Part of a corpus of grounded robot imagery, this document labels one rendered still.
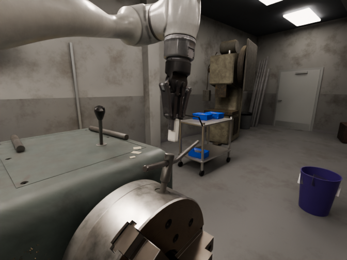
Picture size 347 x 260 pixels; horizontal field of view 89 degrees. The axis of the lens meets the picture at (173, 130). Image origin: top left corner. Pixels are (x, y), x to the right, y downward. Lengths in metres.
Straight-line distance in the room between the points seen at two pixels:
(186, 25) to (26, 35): 0.36
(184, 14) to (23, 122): 3.58
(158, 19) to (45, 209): 0.51
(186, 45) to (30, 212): 0.50
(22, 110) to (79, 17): 3.58
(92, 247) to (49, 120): 3.60
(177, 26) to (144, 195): 0.42
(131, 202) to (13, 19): 0.32
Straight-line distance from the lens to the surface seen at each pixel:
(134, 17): 0.59
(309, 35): 8.20
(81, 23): 0.34
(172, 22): 0.54
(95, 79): 4.04
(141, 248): 0.35
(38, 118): 3.89
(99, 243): 0.37
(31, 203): 0.44
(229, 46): 5.37
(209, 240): 0.51
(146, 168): 0.31
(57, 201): 0.44
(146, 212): 0.36
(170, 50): 0.52
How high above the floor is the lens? 1.45
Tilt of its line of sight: 13 degrees down
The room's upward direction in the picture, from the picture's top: straight up
